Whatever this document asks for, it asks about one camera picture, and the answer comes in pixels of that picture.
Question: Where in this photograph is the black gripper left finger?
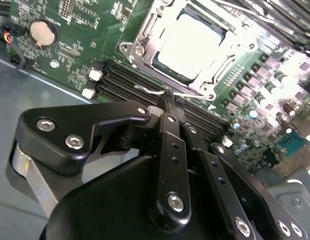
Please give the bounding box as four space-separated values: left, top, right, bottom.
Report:
6 91 193 228

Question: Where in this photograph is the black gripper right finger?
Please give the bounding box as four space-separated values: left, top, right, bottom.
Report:
175 98 308 240

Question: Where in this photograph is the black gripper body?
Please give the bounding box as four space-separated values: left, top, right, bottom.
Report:
39 152 240 240

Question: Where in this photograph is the metal wire locking lever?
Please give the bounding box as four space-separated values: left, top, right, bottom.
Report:
133 84 206 99
214 0 251 28

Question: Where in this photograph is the silver CPU plate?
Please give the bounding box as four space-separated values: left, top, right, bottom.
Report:
154 6 237 85

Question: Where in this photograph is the metal socket cover frame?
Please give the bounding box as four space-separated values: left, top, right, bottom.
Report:
131 0 257 97

